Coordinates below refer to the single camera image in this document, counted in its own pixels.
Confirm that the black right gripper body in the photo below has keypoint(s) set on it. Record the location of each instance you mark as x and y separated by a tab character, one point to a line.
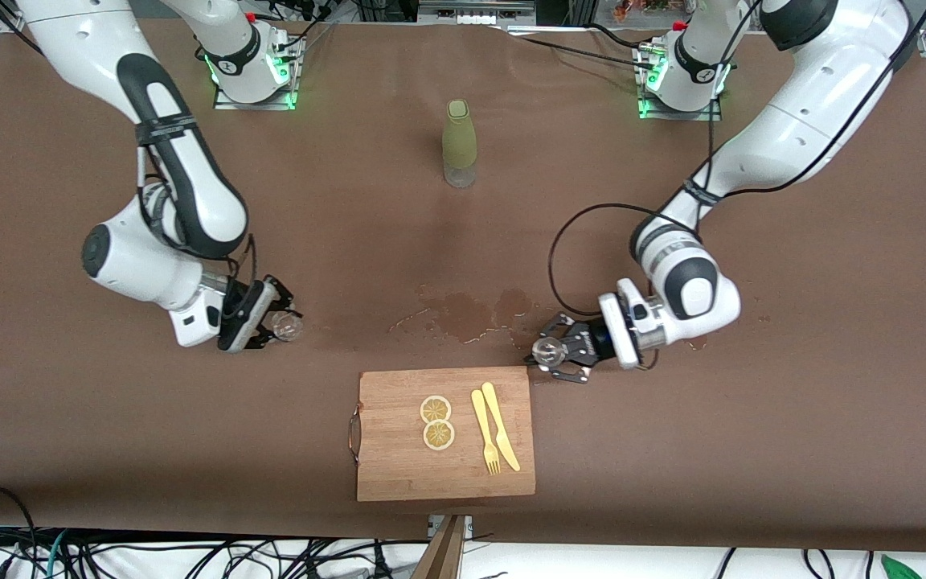
243	310

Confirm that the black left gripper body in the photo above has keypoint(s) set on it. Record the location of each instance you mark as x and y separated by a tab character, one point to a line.
589	341

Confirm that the small clear glass cup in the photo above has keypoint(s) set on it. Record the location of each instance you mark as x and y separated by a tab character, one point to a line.
288	326

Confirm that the steel jigger measuring cup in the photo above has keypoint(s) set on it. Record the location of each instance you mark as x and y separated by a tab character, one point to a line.
547	351

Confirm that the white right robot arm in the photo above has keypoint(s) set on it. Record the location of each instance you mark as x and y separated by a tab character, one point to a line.
190	185

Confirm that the yellow plastic knife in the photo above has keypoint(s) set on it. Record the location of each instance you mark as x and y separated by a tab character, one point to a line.
500	426

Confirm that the yellow plastic fork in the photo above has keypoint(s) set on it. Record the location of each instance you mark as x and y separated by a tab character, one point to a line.
484	430

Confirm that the small brown liquid puddle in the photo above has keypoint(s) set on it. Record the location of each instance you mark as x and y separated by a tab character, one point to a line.
698	344

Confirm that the yellow lemon slice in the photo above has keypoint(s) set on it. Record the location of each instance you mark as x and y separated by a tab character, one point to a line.
438	435
436	409

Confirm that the brown table cover sheet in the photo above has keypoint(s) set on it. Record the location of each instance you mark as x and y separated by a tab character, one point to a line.
431	241

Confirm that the wooden cutting board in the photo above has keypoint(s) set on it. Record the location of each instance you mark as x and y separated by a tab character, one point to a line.
399	466

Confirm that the green sleeved glass bottle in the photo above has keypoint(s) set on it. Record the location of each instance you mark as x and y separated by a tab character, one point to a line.
459	141

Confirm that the white power strip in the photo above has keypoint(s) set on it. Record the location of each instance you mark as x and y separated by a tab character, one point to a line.
475	16

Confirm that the green plastic leaf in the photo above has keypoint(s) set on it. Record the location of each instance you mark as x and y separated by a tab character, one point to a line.
901	567

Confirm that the small metal bracket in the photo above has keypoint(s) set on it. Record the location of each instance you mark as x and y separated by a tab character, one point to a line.
468	524

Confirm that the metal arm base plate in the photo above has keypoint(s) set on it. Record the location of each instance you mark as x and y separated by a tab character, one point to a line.
680	116
254	105

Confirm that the wooden camera post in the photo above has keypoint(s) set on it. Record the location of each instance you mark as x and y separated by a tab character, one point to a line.
440	559

